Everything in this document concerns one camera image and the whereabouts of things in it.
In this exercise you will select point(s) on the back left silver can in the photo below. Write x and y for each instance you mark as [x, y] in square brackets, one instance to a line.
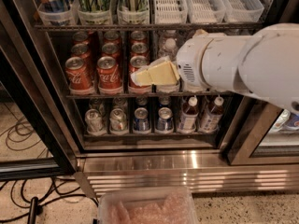
[98, 104]

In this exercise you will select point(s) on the silver can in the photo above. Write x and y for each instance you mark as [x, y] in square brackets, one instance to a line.
[118, 120]
[120, 103]
[98, 104]
[94, 121]

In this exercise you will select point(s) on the front right blue can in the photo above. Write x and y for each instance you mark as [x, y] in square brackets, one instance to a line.
[165, 120]

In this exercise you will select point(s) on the top wire shelf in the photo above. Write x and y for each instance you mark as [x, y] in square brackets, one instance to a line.
[153, 27]

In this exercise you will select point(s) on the back right blue can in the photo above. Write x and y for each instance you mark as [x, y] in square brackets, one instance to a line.
[164, 101]

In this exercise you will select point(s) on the front middle Coca-Cola can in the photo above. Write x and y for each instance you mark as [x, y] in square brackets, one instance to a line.
[109, 73]

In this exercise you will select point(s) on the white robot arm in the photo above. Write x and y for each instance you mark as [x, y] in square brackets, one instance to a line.
[263, 66]

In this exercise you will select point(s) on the open fridge door left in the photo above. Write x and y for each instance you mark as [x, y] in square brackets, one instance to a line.
[31, 75]

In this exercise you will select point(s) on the middle wire shelf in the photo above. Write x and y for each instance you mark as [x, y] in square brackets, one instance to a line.
[148, 94]

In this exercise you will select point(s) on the empty white bin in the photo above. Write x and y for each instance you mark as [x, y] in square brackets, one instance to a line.
[206, 11]
[170, 11]
[243, 10]

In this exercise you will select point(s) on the back left Coca-Cola can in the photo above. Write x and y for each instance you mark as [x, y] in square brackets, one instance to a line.
[82, 37]

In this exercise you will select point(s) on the left tea bottle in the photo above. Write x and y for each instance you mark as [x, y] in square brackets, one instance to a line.
[188, 115]

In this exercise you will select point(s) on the clear plastic bin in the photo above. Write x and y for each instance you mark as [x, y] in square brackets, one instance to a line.
[133, 17]
[98, 18]
[69, 17]

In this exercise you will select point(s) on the back middle Coca-Cola can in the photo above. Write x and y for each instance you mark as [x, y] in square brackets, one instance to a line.
[112, 37]

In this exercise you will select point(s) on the front left blue can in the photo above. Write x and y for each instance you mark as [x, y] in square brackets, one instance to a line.
[141, 120]

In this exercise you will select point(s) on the empty white bin middle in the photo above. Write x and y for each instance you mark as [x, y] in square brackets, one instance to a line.
[206, 11]

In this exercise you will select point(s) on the clear plastic container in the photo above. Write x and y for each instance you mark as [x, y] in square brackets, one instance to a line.
[165, 205]

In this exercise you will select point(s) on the back left blue can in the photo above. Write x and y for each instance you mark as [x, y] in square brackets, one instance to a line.
[142, 102]

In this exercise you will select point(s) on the empty white bin left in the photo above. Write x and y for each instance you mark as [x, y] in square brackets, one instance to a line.
[170, 11]

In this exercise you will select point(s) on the back right Coca-Cola can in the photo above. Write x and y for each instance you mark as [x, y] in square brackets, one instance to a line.
[138, 37]

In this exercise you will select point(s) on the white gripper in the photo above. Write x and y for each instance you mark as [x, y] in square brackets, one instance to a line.
[189, 62]

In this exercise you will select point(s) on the left clear plastic bin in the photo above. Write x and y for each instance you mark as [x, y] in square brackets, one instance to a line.
[69, 17]

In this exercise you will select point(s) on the tea bottle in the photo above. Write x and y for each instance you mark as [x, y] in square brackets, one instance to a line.
[188, 115]
[212, 115]

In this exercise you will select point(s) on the front left Coca-Cola can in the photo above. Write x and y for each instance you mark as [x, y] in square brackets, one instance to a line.
[78, 74]

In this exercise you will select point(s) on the front left water bottle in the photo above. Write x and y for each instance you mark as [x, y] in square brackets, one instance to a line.
[172, 57]

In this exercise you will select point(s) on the fridge bottom steel grille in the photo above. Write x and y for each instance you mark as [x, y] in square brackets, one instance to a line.
[202, 171]

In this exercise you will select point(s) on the empty white bin right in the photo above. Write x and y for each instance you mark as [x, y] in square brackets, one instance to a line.
[243, 10]

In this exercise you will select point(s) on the front right Coca-Cola can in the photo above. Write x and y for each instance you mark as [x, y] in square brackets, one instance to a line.
[136, 63]

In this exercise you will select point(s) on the right fridge door frame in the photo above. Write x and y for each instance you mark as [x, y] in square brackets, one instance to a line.
[256, 135]

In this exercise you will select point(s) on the right tea bottle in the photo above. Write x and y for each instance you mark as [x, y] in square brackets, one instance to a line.
[212, 115]

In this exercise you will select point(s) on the water bottle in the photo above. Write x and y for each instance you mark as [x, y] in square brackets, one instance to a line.
[172, 57]
[166, 34]

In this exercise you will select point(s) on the front left silver can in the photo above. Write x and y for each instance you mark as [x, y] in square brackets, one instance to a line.
[94, 121]

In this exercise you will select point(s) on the back left water bottle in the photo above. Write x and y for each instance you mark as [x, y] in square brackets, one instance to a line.
[166, 34]

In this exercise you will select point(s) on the wire shelf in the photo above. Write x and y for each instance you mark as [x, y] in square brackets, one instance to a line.
[153, 27]
[148, 94]

